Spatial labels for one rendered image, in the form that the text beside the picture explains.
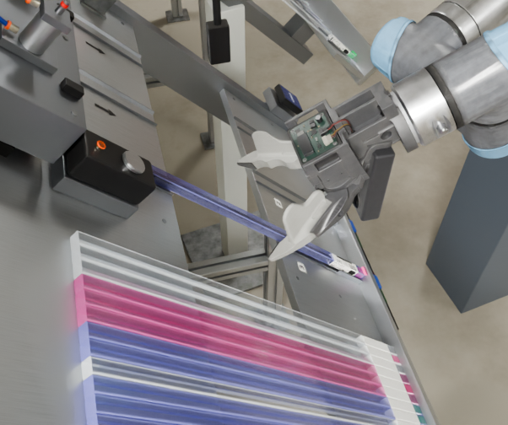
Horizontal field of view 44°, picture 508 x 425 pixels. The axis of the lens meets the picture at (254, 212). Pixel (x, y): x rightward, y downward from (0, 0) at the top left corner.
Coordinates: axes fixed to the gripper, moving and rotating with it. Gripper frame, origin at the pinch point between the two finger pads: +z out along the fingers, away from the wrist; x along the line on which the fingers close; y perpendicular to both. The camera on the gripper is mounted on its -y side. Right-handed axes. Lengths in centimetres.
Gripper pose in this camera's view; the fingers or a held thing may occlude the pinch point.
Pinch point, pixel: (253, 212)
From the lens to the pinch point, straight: 74.0
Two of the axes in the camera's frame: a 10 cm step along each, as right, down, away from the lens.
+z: -8.6, 4.6, 2.2
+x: 2.5, 7.6, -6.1
